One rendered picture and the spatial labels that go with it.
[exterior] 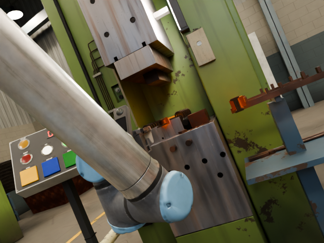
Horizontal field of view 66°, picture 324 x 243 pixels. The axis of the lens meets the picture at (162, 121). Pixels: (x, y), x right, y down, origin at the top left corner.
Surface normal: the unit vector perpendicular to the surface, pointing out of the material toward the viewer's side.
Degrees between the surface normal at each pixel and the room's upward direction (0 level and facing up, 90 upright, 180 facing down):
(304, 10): 90
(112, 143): 98
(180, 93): 90
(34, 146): 60
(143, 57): 90
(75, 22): 90
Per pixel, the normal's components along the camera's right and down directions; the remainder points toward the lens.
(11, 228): 0.78, -0.33
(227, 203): -0.25, 0.10
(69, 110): 0.44, 0.04
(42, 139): -0.06, -0.52
